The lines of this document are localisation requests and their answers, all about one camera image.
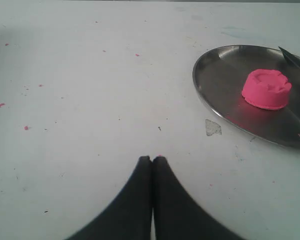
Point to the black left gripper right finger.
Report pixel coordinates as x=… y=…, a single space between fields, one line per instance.
x=176 y=215

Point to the black-handled knife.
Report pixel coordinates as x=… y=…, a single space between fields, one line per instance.
x=290 y=57

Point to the pink clay piece front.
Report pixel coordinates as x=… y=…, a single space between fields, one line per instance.
x=267 y=89

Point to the round steel plate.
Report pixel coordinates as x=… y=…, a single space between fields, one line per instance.
x=219 y=76

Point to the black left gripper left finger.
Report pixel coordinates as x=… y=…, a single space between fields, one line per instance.
x=129 y=215

